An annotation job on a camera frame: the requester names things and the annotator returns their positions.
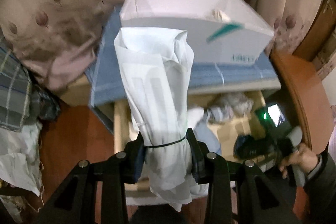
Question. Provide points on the orange wooden chair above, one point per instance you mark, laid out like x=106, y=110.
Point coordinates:
x=308, y=95

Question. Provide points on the green plaid fabric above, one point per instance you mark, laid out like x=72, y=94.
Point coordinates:
x=15, y=89

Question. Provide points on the right hand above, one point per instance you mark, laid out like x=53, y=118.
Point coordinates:
x=303, y=157

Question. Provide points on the white cardboard storage box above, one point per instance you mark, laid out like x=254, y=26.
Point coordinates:
x=218, y=31

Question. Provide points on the white patterned underwear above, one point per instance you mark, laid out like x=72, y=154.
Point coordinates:
x=155, y=67

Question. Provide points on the dark patterned fabric bundle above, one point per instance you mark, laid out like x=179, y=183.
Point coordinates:
x=44, y=105

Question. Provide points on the grey floral lace underwear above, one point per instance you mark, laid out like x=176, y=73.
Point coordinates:
x=229, y=106

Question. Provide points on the cardboard box on floor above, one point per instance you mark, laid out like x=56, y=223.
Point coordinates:
x=77, y=93

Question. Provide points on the wooden drawer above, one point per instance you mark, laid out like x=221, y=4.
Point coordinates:
x=219, y=137

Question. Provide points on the pale blue underwear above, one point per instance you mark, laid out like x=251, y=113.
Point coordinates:
x=198, y=119

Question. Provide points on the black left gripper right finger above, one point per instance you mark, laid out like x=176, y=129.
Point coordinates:
x=238, y=192

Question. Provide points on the white crumpled fabric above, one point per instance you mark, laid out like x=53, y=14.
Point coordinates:
x=20, y=160

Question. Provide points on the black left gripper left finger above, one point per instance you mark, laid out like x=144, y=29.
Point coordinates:
x=74, y=200

